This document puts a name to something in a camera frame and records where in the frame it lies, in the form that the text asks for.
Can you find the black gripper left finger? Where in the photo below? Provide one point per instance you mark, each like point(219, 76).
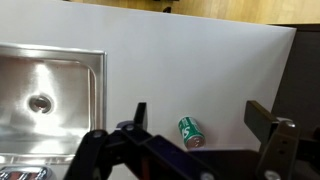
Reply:
point(100, 150)

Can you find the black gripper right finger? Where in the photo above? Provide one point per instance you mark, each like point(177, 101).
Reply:
point(278, 146)

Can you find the green soda can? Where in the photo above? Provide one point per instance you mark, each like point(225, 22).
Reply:
point(190, 131)

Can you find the stainless steel sink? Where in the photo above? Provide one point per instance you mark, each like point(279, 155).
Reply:
point(50, 100)

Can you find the dark grey wood panel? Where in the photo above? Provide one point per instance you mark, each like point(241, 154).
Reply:
point(300, 83)

